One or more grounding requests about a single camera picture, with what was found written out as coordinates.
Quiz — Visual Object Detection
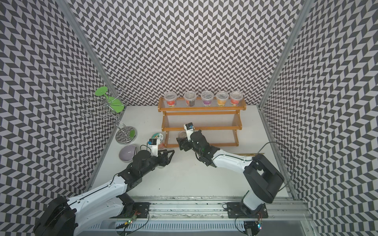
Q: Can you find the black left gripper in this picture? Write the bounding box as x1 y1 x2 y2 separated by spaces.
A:
141 149 175 177

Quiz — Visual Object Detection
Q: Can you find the tall red illustrated-lid container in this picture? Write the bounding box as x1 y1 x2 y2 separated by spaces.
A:
151 132 165 150

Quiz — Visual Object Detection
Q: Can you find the red-label seed container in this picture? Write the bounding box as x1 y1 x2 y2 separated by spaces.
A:
184 91 197 107

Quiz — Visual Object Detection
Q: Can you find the dark seed container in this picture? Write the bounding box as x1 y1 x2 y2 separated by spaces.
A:
201 90 214 106

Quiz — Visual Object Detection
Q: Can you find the orange seed container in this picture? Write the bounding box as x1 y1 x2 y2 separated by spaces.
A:
216 91 229 107

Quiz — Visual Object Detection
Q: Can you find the red seed container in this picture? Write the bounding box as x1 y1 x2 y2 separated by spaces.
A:
230 91 244 106

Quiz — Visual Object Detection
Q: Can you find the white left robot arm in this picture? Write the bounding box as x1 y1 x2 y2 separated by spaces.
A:
33 149 175 236

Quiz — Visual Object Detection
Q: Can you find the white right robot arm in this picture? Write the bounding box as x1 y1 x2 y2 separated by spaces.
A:
176 130 284 218

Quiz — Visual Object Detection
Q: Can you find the orange three-tier wooden shelf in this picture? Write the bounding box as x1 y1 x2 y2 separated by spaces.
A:
158 97 247 148

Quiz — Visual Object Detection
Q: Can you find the lilac bowl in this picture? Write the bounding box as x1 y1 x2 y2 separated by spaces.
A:
119 145 138 162

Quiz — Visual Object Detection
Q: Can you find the golden patterned knife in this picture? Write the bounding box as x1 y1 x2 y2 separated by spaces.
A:
236 153 265 157

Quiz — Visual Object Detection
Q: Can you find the chrome stand with green cups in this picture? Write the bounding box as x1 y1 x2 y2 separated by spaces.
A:
81 86 137 145

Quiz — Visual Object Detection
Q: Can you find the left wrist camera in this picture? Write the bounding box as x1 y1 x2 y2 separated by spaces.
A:
147 139 160 157

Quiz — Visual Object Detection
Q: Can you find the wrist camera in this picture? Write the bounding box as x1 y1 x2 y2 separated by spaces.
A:
184 123 195 141
147 139 160 157

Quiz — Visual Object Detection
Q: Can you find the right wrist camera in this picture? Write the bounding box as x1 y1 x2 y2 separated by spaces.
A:
184 123 195 141

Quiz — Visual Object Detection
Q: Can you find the metal base rail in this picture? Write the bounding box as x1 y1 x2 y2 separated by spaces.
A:
82 197 319 236

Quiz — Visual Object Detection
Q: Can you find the left metal corner post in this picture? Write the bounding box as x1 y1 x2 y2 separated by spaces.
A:
55 0 119 95

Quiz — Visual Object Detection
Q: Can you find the metal corner post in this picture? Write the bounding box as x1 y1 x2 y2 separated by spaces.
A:
55 0 119 95
258 0 315 110

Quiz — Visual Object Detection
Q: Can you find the right metal corner post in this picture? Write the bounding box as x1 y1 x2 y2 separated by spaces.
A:
258 0 315 110

